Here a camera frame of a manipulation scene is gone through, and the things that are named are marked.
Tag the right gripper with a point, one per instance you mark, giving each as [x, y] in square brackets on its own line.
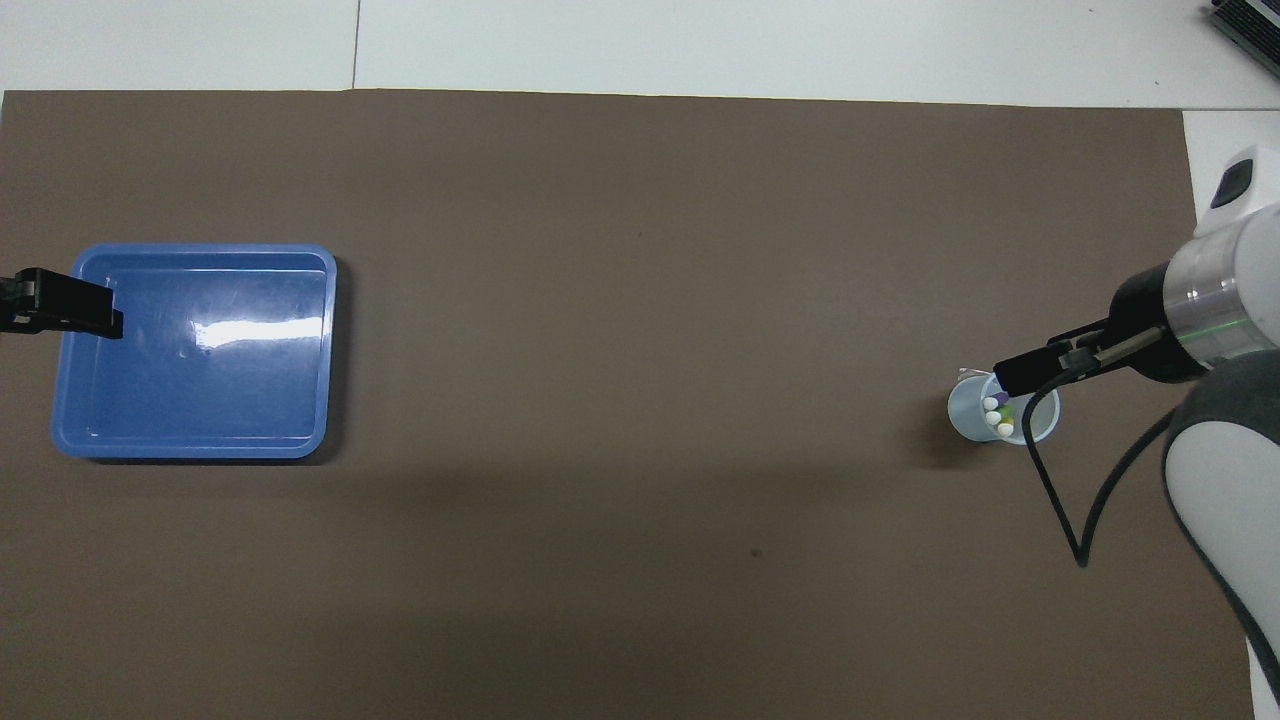
[1142, 320]

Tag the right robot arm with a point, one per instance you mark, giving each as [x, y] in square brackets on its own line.
[1225, 480]

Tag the light blue cup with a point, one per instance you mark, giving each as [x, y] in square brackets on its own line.
[965, 415]

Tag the dark grey device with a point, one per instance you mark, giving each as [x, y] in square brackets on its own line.
[1250, 25]

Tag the blue plastic tray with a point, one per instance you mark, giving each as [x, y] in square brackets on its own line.
[200, 400]

